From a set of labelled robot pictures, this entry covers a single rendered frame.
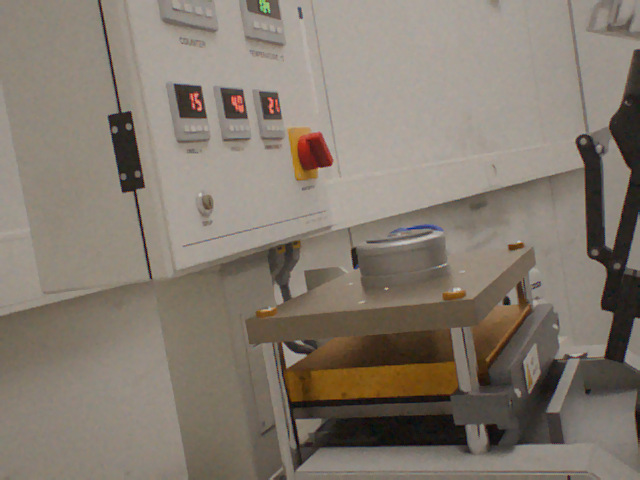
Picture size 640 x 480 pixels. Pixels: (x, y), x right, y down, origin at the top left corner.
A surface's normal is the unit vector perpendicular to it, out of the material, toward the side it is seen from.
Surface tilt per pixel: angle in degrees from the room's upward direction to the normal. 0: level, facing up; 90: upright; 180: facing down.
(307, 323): 90
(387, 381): 90
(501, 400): 90
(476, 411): 90
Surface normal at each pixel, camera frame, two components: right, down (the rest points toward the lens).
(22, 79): -0.40, 0.13
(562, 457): -0.17, -0.98
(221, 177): 0.90, -0.12
